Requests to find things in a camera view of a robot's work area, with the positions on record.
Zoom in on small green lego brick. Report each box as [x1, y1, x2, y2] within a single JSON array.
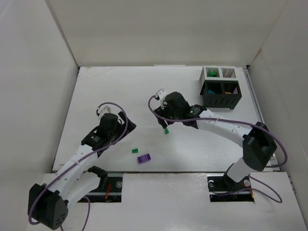
[[132, 148, 139, 154]]

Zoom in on purple lego brick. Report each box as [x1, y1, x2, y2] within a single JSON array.
[[137, 154, 151, 164]]

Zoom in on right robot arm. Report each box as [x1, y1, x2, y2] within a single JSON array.
[[153, 89, 277, 183]]

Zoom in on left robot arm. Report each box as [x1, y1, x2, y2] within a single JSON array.
[[27, 111, 136, 231]]

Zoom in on black slotted container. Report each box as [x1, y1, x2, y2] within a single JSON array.
[[200, 80, 242, 110]]

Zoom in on white slotted container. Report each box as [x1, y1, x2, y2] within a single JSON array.
[[199, 65, 236, 81]]

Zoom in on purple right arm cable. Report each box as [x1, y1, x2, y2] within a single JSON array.
[[147, 94, 289, 203]]

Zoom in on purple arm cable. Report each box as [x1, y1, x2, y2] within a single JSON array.
[[147, 94, 289, 203], [28, 103, 128, 231]]

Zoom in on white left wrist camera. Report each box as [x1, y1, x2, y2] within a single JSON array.
[[96, 106, 111, 119]]

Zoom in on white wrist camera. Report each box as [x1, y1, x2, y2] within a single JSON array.
[[155, 89, 169, 108], [96, 106, 111, 119]]

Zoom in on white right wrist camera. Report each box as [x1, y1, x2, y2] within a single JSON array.
[[155, 89, 169, 108]]

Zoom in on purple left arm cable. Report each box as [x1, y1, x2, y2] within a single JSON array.
[[28, 103, 128, 231]]

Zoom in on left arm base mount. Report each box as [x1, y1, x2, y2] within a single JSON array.
[[86, 166, 123, 203]]

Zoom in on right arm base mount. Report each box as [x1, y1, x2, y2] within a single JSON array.
[[207, 173, 255, 202]]

